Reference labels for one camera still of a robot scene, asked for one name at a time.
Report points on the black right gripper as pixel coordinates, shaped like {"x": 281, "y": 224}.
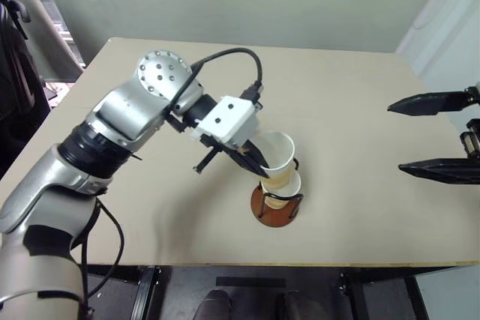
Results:
{"x": 471, "y": 139}

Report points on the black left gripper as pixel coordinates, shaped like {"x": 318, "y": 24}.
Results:
{"x": 210, "y": 155}

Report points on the white paper cup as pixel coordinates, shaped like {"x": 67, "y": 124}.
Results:
{"x": 279, "y": 147}
{"x": 294, "y": 187}

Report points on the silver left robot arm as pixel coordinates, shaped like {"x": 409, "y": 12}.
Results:
{"x": 123, "y": 106}

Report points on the black floor tape strip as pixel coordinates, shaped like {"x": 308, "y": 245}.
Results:
{"x": 250, "y": 282}

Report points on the dark rounded shape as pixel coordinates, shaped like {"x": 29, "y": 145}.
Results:
{"x": 213, "y": 307}

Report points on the window with blinds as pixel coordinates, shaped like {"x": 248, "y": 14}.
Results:
{"x": 60, "y": 31}

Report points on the black backpack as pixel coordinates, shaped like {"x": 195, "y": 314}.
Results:
{"x": 15, "y": 84}

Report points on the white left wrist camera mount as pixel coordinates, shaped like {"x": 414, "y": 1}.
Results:
{"x": 228, "y": 117}

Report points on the black metal table frame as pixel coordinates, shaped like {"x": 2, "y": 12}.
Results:
{"x": 150, "y": 290}

